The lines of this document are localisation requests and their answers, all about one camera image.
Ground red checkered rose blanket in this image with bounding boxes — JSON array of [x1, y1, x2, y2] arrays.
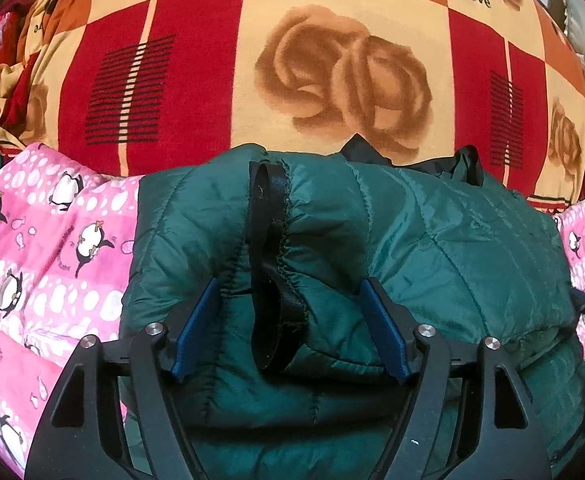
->
[[0, 0, 585, 211]]

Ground green puffer jacket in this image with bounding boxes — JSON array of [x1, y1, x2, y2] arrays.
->
[[120, 132, 585, 480]]

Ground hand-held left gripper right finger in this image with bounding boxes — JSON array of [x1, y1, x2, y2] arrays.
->
[[359, 277, 553, 480]]

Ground pink penguin blanket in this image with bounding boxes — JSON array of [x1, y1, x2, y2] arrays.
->
[[0, 141, 585, 480]]

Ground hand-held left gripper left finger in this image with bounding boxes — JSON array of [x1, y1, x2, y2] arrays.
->
[[25, 276, 223, 480]]

